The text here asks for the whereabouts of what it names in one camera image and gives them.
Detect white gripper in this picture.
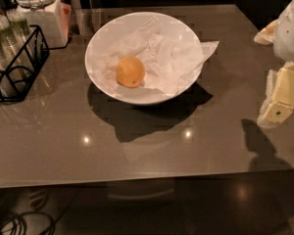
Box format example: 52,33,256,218
254,0,294,128

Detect orange fruit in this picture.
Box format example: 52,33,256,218
116,56,145,88

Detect white ceramic bowl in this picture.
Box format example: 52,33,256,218
85,12,198,105

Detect white crumpled paper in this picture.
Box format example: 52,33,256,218
100,17,219,96

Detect white lidded jar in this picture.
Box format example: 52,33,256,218
16,0,72,49

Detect stacked clear plastic cups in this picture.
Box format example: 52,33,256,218
7,9,34,71

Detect black wire cup rack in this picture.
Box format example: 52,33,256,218
0,23,51,103

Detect black cable on floor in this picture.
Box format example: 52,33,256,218
0,189,79,235

